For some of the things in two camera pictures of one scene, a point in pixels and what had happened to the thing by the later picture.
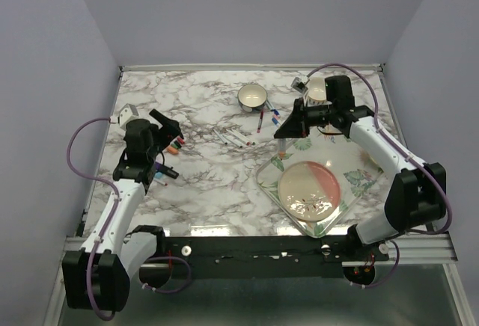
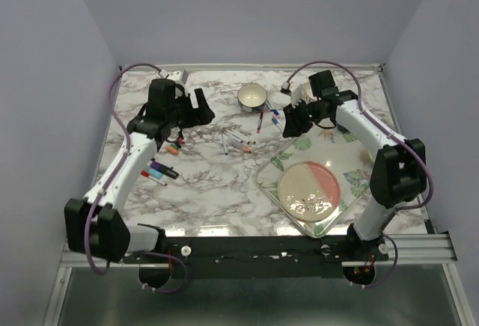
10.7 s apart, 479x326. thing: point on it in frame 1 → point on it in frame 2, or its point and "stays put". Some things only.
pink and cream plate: x=309 y=191 stays put
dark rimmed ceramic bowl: x=251 y=96 stays put
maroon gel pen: x=260 y=121 stays put
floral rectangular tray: x=319 y=179 stays put
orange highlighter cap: x=172 y=149 stays put
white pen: x=219 y=135 → x=224 y=138
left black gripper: x=168 y=131 → x=201 y=115
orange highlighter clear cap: x=282 y=148 → x=240 y=146
